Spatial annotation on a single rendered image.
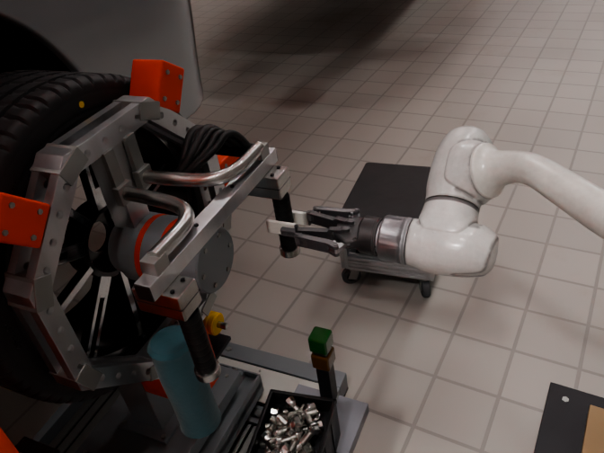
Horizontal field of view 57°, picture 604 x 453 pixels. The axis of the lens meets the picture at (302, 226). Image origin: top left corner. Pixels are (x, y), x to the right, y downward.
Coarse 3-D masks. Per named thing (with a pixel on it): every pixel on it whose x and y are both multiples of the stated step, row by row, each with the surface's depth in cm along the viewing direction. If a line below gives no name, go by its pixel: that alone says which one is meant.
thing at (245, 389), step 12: (252, 372) 169; (252, 384) 169; (240, 396) 165; (252, 396) 166; (228, 408) 163; (240, 408) 160; (252, 408) 167; (228, 420) 159; (240, 420) 161; (216, 432) 156; (228, 432) 155; (204, 444) 154; (216, 444) 153; (228, 444) 156
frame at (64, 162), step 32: (128, 96) 104; (96, 128) 94; (128, 128) 99; (160, 128) 109; (64, 160) 87; (32, 192) 88; (64, 192) 88; (64, 224) 89; (224, 224) 133; (32, 256) 86; (32, 288) 85; (32, 320) 91; (64, 320) 92; (64, 352) 93; (64, 384) 99; (96, 384) 101
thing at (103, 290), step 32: (160, 160) 127; (96, 192) 108; (64, 256) 104; (96, 256) 117; (96, 288) 113; (128, 288) 121; (96, 320) 115; (128, 320) 129; (160, 320) 130; (96, 352) 115
